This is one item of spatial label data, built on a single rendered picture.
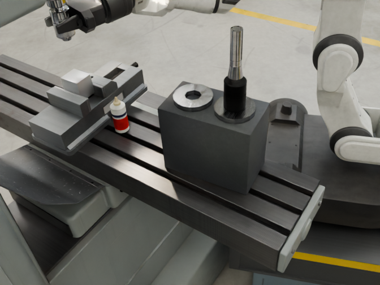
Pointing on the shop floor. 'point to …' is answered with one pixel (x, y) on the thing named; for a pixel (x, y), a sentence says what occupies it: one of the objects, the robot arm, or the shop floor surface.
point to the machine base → (195, 262)
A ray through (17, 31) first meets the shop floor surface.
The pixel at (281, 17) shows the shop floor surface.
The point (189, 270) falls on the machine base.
